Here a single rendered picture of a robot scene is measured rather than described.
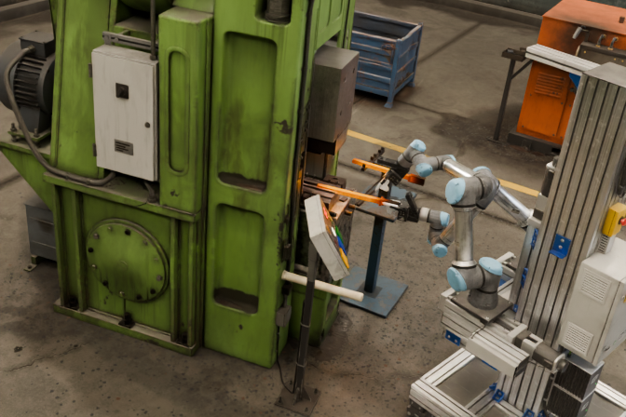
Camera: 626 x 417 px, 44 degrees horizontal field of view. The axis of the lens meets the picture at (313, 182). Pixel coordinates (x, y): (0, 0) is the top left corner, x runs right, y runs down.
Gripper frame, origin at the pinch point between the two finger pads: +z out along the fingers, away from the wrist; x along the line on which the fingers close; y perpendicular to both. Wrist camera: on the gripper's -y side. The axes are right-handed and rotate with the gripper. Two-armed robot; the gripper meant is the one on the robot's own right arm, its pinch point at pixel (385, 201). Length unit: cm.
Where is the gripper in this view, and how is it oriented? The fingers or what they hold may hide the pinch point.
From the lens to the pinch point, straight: 420.4
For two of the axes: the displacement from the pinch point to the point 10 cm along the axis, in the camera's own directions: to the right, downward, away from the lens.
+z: -9.4, -2.3, 2.6
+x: 3.4, -4.3, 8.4
